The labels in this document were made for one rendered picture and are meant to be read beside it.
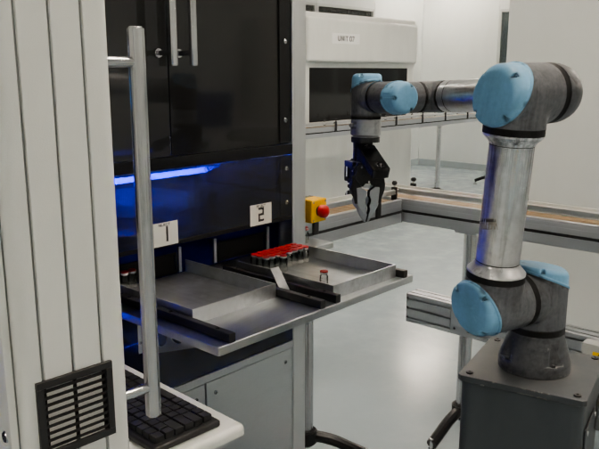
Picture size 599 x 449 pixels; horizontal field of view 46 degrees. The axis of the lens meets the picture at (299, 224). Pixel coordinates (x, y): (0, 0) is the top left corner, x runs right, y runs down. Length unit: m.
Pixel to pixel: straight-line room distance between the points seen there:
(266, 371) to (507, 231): 1.02
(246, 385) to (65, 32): 1.37
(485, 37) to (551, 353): 9.24
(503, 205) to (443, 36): 9.65
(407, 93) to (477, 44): 9.07
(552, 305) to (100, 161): 0.96
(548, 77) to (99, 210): 0.83
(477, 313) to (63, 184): 0.83
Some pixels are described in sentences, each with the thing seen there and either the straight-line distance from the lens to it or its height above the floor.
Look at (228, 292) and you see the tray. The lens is 1.78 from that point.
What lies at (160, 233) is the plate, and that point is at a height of 1.02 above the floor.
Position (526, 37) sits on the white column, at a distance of 3.21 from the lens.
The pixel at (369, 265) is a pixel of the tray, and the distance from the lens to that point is 1.96.
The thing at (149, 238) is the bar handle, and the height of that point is 1.17.
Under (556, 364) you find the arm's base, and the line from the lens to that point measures 1.61.
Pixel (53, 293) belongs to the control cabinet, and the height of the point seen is 1.12.
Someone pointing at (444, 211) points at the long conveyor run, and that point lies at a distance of 2.71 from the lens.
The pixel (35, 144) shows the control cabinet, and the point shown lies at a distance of 0.98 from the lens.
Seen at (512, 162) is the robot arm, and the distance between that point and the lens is 1.39.
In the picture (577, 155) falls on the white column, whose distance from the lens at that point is 3.12.
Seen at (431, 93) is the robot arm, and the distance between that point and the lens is 1.74.
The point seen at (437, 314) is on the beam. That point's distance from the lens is 2.86.
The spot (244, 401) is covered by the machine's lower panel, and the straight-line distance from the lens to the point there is 2.16.
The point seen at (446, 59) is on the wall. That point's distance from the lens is 10.97.
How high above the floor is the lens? 1.42
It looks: 12 degrees down
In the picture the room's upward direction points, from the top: straight up
